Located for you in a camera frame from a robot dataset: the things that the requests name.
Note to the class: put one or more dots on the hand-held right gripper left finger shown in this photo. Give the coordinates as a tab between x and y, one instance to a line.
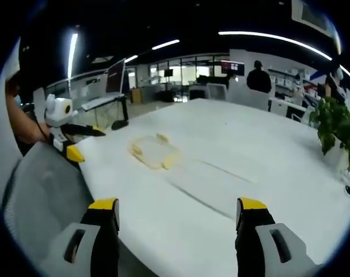
76	259

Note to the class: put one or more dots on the long ceiling light strip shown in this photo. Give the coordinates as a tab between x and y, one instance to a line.
278	37

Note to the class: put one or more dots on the grey mesh office chair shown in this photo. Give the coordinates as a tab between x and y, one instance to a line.
45	196

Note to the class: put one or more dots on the computer monitor on stand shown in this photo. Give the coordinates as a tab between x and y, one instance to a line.
115	76

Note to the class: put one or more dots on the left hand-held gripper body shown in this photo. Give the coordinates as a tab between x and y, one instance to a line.
57	114

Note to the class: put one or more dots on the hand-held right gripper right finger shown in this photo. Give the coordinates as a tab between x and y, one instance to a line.
278	254

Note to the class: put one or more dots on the ceiling air vent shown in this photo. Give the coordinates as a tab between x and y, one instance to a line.
311	13

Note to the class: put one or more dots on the short ceiling light strip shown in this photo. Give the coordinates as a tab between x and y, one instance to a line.
72	54
165	44
131	59

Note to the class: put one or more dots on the wall screen with red picture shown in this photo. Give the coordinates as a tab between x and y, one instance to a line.
232	66

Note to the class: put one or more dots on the cardboard box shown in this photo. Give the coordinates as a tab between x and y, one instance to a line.
136	95

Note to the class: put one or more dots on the yellow plastic buckle part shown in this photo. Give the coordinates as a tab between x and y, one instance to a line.
169	162

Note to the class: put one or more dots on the small black monitor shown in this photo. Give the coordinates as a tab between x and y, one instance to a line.
168	72

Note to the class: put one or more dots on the green potted plant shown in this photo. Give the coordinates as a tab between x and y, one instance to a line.
336	124

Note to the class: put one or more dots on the white office chair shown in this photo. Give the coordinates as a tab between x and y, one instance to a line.
217	91

